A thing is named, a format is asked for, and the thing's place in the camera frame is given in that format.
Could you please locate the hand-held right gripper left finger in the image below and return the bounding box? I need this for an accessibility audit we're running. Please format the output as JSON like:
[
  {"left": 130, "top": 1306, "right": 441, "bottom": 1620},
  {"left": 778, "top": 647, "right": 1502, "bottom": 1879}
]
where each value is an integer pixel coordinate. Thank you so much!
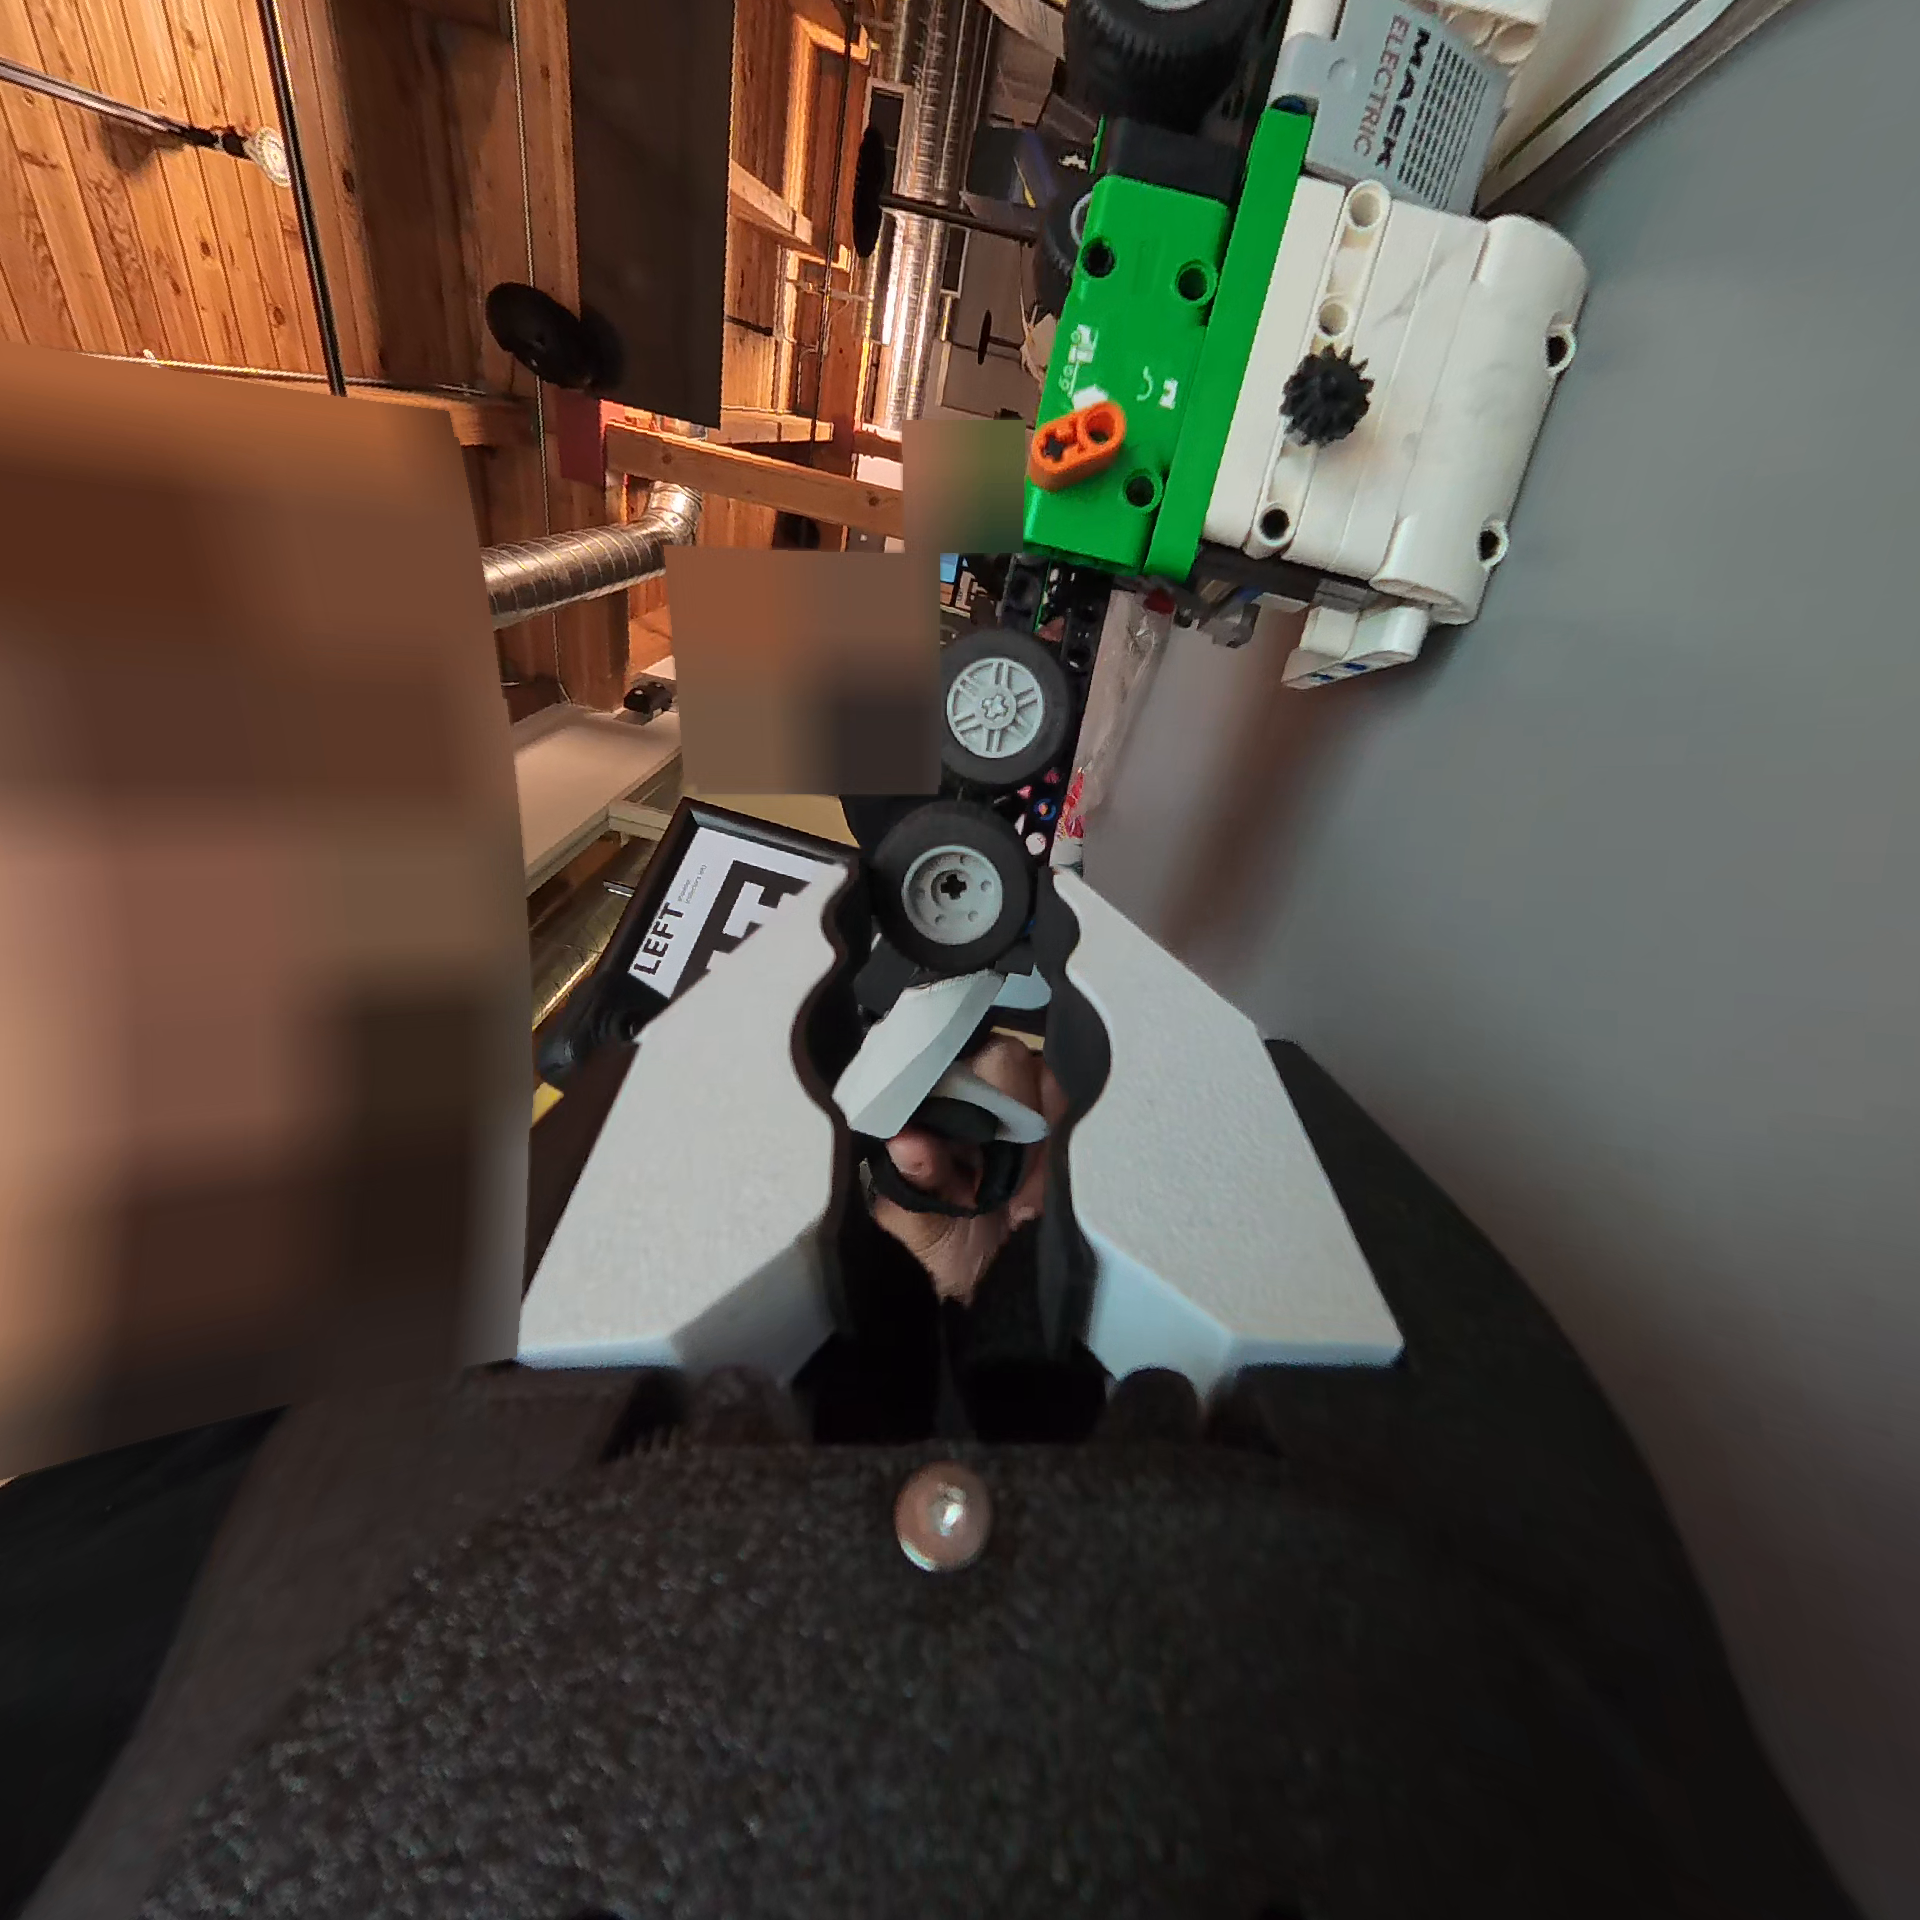
[{"left": 518, "top": 867, "right": 877, "bottom": 1399}]

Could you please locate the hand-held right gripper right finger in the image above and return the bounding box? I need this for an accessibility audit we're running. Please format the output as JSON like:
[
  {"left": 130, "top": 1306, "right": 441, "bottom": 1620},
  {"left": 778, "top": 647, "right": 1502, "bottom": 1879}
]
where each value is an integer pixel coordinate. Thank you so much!
[{"left": 1043, "top": 870, "right": 1408, "bottom": 1399}]

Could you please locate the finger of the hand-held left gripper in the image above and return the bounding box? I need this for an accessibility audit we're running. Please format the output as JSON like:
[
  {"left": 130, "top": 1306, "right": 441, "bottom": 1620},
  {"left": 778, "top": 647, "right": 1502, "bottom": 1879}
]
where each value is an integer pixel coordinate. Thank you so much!
[{"left": 831, "top": 965, "right": 1003, "bottom": 1136}]

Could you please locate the lego truck model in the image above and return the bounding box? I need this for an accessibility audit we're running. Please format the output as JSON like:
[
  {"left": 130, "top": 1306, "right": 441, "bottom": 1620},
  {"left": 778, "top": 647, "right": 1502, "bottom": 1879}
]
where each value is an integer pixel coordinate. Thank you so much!
[{"left": 853, "top": 0, "right": 1589, "bottom": 1024}]

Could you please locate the person's left hand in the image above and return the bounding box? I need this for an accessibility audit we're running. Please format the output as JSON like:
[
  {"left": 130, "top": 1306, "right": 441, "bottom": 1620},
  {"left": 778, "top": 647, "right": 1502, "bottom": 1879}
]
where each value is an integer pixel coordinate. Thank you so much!
[{"left": 879, "top": 1044, "right": 1043, "bottom": 1309}]

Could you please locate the black round ceiling lamp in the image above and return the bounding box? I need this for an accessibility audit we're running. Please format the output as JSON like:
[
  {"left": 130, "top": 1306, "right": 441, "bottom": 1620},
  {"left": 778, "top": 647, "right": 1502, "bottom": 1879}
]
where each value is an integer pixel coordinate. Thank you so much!
[{"left": 483, "top": 280, "right": 626, "bottom": 394}]

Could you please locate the silver ventilation duct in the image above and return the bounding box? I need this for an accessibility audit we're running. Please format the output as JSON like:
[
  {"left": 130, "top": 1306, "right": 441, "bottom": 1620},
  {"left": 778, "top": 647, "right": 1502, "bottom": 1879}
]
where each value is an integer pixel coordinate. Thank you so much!
[{"left": 475, "top": 481, "right": 707, "bottom": 631}]

